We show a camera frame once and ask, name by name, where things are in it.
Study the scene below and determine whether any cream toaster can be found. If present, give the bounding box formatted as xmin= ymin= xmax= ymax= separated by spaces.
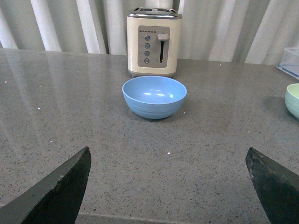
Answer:
xmin=127 ymin=7 xmax=182 ymax=77

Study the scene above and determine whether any green bowl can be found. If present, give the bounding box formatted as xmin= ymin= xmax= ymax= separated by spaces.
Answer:
xmin=285 ymin=83 xmax=299 ymax=119

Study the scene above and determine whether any blue bowl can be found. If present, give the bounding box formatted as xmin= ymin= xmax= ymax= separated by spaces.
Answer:
xmin=122 ymin=76 xmax=187 ymax=119

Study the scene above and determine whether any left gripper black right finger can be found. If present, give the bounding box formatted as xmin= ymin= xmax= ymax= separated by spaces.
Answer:
xmin=245 ymin=147 xmax=299 ymax=224

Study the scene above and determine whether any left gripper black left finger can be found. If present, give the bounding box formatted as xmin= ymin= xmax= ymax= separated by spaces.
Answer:
xmin=0 ymin=147 xmax=91 ymax=224

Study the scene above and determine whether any clear plastic container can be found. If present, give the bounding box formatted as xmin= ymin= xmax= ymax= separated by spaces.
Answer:
xmin=277 ymin=47 xmax=299 ymax=79

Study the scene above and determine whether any white curtain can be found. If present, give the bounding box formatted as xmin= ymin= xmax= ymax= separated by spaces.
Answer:
xmin=0 ymin=0 xmax=299 ymax=65

